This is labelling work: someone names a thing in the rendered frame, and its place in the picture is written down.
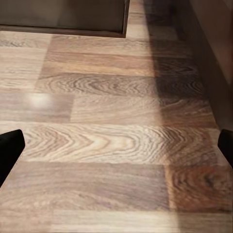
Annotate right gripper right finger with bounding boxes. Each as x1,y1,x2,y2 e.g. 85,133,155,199
217,129,233,168

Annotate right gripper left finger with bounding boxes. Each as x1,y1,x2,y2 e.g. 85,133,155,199
0,129,25,187

